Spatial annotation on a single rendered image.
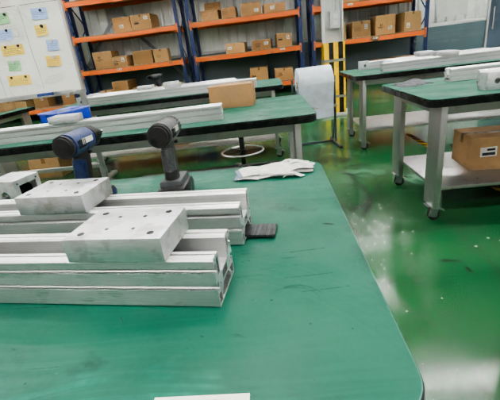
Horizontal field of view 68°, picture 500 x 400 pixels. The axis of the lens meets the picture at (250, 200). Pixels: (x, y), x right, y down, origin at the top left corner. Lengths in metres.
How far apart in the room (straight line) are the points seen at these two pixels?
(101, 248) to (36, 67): 3.43
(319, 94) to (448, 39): 8.18
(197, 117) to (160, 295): 1.70
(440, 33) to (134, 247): 11.66
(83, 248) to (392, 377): 0.45
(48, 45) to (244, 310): 3.50
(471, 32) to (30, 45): 10.75
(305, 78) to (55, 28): 2.38
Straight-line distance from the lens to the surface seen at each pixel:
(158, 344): 0.55
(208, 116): 2.21
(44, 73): 3.93
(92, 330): 0.62
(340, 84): 6.23
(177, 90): 4.08
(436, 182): 2.46
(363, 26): 10.38
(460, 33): 12.22
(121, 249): 0.58
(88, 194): 0.84
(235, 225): 0.72
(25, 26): 3.97
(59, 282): 0.68
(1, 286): 0.78
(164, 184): 0.98
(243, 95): 2.62
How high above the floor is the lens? 1.14
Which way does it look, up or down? 22 degrees down
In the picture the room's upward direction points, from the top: 7 degrees counter-clockwise
